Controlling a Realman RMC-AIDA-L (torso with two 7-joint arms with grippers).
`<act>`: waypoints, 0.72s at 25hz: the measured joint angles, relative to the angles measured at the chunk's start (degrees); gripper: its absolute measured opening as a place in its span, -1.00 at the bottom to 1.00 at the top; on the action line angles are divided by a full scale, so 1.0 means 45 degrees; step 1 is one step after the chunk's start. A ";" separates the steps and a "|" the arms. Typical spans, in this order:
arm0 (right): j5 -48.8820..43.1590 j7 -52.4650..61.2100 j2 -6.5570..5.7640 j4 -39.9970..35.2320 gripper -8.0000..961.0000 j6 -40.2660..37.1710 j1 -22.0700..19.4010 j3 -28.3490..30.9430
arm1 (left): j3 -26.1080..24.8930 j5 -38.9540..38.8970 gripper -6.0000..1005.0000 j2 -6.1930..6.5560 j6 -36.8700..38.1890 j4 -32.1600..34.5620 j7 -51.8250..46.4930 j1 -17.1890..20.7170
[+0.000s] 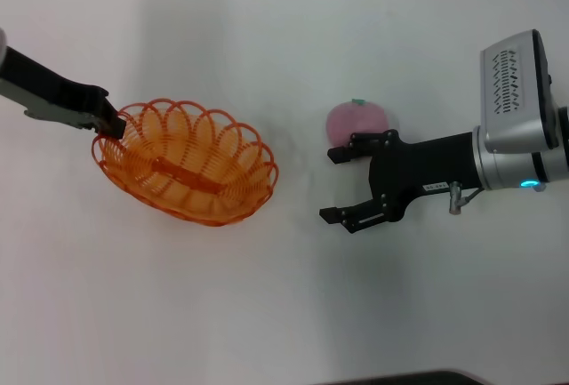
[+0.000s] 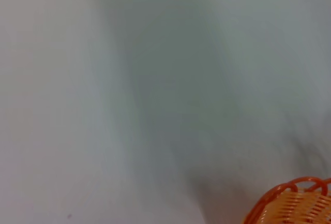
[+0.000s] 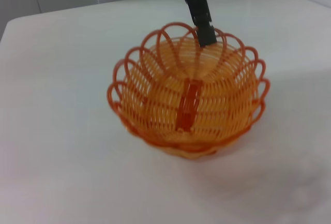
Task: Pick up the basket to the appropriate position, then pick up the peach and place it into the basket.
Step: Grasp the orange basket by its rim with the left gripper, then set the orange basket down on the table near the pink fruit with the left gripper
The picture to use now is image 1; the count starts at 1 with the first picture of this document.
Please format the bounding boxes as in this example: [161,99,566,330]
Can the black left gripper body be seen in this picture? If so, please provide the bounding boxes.
[0,44,92,129]

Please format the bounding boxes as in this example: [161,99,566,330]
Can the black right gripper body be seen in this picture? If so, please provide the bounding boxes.
[367,129,485,225]

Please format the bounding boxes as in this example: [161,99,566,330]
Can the pink peach with green stem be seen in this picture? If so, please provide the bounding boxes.
[326,98,393,148]

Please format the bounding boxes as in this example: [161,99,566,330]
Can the orange woven plastic basket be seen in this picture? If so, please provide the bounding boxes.
[91,98,280,229]

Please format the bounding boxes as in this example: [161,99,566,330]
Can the black robot torso part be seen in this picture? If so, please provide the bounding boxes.
[310,369,488,385]

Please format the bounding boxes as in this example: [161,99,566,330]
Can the silver gripper cable connector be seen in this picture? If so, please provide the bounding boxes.
[447,180,485,216]

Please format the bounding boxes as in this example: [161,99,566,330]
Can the silver vented wrist camera housing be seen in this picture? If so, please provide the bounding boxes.
[478,28,562,155]

